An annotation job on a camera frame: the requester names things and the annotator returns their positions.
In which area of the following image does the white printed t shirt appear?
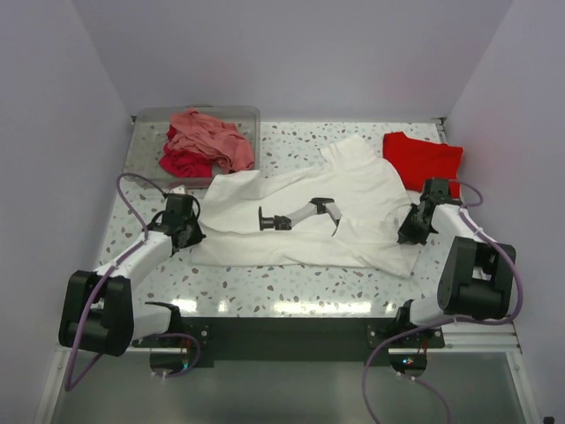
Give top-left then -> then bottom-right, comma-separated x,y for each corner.
192,135 -> 420,278

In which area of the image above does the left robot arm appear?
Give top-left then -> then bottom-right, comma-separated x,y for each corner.
58,193 -> 205,357

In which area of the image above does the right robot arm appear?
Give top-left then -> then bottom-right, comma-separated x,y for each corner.
386,178 -> 523,347

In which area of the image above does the dark red t shirt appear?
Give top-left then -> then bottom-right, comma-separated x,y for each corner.
159,146 -> 213,178

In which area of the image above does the bright red folded t shirt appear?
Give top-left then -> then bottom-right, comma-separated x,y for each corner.
382,132 -> 464,192

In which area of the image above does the clear plastic bin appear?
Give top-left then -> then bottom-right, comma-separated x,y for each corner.
124,105 -> 260,188

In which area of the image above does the pink t shirt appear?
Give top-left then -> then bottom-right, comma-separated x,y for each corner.
164,108 -> 255,173

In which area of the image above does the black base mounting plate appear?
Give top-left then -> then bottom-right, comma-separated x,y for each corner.
132,313 -> 446,367

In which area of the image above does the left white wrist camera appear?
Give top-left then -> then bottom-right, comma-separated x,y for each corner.
169,185 -> 188,195

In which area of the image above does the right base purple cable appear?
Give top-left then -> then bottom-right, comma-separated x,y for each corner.
361,322 -> 456,424

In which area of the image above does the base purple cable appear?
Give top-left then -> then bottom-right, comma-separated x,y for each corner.
149,333 -> 202,379
361,322 -> 456,424

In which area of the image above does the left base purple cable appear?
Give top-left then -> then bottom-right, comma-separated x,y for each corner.
149,333 -> 202,379

